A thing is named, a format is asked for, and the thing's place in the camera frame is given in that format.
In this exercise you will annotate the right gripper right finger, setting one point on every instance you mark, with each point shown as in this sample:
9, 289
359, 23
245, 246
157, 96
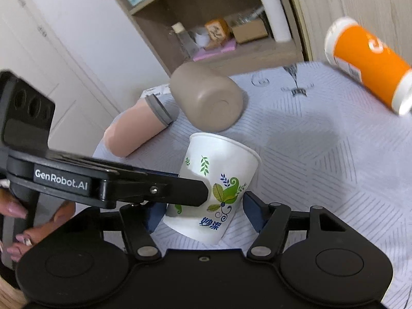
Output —
270, 222

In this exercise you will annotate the pink flat box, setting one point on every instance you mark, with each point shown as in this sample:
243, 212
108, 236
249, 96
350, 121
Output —
208, 53

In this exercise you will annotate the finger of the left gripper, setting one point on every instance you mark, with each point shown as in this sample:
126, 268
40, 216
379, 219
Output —
135, 185

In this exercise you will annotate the white paper towel roll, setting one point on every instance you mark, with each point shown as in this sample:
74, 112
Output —
277, 20

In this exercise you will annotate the clear bottle beige cap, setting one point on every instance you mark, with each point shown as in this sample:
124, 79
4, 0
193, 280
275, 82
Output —
188, 45

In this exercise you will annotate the light wood wardrobe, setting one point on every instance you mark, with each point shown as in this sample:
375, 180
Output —
390, 20

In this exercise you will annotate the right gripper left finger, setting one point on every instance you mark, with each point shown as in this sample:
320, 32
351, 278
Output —
139, 222

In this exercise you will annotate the white floral paper cup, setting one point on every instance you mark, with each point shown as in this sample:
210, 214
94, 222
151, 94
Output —
227, 168

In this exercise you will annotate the orange paper cup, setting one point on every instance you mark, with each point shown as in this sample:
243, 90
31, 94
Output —
368, 60

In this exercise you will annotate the small cardboard box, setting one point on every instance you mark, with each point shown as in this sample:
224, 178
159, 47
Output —
249, 31

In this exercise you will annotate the orange floral box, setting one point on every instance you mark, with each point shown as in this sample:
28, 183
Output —
218, 30

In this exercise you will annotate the pink cup grey band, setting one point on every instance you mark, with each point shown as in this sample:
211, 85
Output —
139, 124

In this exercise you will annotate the left hand pink nails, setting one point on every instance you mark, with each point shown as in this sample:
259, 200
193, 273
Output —
26, 238

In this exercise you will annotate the lavender patterned tablecloth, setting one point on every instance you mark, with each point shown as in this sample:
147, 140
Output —
323, 140

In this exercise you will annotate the taupe plastic cup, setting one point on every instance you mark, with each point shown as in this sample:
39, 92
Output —
211, 101

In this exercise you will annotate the small white cup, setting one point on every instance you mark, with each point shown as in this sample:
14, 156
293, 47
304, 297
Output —
201, 37

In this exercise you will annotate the wooden bookshelf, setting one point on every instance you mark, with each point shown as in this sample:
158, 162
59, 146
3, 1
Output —
154, 20

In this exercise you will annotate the white door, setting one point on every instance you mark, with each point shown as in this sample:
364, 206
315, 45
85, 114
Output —
31, 49

